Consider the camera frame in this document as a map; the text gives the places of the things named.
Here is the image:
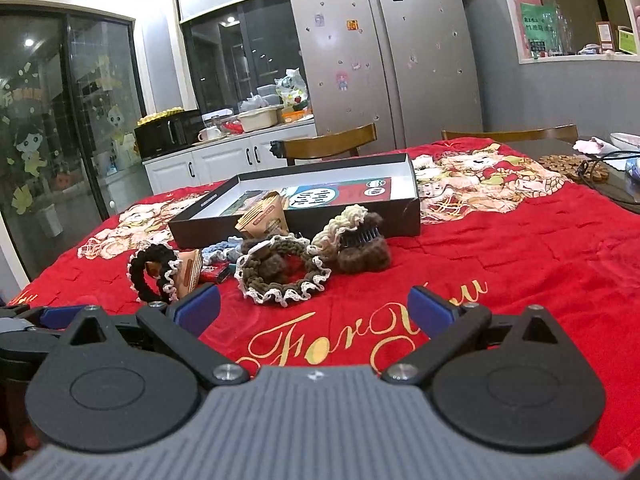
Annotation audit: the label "white wall niche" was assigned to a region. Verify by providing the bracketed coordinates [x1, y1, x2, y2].
[494, 0, 640, 65]

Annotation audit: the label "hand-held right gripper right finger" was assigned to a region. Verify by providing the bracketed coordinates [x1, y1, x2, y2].
[381, 284, 568, 386]

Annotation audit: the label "green box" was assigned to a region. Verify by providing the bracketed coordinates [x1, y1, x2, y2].
[618, 27, 640, 55]

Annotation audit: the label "brown fuzzy hair claw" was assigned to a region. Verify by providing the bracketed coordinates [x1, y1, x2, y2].
[334, 212, 392, 274]

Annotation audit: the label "printed flat packet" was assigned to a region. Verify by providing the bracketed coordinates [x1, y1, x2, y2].
[220, 176, 393, 218]

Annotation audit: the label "dark window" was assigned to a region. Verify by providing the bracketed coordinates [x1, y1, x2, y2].
[172, 0, 311, 117]

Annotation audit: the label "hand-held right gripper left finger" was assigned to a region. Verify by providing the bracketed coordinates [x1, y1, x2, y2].
[47, 284, 251, 387]

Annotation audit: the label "cream pot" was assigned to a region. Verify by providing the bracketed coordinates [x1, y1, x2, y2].
[237, 107, 281, 133]

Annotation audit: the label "wooden chair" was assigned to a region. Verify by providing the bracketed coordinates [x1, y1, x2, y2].
[441, 124, 579, 145]
[270, 123, 378, 166]

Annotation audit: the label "red printed blanket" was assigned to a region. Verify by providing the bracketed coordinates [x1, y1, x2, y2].
[10, 140, 640, 480]

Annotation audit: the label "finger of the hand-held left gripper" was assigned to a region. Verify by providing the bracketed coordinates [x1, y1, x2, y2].
[0, 304, 79, 334]

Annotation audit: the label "pink cloth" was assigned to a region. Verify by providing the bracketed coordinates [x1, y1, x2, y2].
[572, 137, 624, 156]

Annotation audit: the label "silver double-door refrigerator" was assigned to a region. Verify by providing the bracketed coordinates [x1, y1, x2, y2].
[284, 0, 484, 152]

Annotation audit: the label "brown picture frame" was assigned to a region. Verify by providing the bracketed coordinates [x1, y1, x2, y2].
[595, 21, 619, 53]

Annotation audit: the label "brown scrunchie with white lace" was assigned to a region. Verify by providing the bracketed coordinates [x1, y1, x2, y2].
[235, 234, 332, 307]

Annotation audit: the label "cream scrunchie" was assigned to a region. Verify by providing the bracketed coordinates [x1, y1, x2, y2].
[310, 205, 372, 261]

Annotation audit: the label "black microwave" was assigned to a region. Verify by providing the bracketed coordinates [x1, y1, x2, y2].
[134, 109, 206, 160]

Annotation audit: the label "black cardboard box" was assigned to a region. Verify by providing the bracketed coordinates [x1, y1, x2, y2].
[167, 152, 422, 251]

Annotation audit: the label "black scrunchie with white lace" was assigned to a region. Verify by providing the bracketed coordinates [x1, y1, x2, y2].
[127, 246, 181, 306]

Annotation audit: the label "clear glassware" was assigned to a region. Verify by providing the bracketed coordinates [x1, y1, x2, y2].
[555, 10, 577, 56]

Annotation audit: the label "sliding glass door with stickers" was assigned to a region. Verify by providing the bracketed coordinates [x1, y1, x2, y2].
[0, 2, 149, 281]

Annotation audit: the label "plastic snack bag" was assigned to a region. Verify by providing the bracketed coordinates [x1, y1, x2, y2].
[275, 67, 309, 111]

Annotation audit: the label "green bag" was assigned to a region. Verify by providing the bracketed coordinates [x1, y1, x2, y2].
[520, 2, 559, 58]

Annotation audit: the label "light blue scrunchie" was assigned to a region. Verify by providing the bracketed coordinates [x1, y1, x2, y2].
[202, 237, 246, 264]

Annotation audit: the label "black cable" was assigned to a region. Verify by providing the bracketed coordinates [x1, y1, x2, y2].
[575, 152, 640, 207]

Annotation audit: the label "brown paper packet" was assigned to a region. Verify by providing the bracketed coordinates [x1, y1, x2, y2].
[235, 191, 291, 240]

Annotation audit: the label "white cabinet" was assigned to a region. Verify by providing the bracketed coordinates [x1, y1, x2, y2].
[142, 121, 319, 196]

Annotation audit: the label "yellow bumpy item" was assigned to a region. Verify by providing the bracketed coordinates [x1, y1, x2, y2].
[137, 106, 185, 126]

